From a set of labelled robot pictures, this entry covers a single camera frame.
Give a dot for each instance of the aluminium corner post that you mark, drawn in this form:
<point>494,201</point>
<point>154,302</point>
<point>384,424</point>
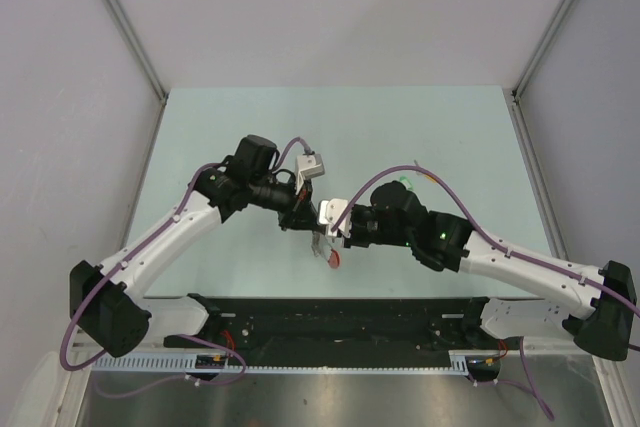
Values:
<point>542,47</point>
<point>132,41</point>

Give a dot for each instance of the green key tag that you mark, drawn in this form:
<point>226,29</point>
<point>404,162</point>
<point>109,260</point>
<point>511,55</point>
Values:
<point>406,182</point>

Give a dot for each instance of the red-handled metal keyring holder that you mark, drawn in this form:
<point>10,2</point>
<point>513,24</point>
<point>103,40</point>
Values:
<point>322,248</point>

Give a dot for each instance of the aluminium corner post right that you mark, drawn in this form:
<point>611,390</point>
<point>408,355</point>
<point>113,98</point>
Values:
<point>542,47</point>

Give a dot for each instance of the aluminium rail right side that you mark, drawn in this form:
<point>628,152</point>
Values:
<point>550,223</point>

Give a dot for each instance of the aluminium corner post left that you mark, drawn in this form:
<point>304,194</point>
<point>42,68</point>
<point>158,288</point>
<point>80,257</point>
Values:
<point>132,41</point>

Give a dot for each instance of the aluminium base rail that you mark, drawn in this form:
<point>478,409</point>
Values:
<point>94,347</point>

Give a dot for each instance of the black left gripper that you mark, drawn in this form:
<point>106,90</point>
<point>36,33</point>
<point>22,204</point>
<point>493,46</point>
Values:
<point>303,216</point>

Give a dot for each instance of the silver key with yellow tag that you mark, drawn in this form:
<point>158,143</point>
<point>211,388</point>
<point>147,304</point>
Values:
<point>421,173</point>

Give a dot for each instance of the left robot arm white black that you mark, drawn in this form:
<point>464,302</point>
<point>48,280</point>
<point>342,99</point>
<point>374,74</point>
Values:
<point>109,301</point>

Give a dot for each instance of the grey slotted cable duct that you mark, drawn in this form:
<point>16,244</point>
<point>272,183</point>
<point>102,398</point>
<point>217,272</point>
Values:
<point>336,361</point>

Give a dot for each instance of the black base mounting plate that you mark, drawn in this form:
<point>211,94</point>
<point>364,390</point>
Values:
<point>439,324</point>

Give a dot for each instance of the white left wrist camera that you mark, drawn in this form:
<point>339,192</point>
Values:
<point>307,167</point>

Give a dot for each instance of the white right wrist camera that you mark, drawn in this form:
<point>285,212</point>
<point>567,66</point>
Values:
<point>334,218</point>

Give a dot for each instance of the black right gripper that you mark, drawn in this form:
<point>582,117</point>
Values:
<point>353,240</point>

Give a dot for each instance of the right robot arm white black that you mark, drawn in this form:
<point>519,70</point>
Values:
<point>592,306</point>

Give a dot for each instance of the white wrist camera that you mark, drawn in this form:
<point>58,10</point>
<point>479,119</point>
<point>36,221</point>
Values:
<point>334,218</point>
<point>307,167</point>

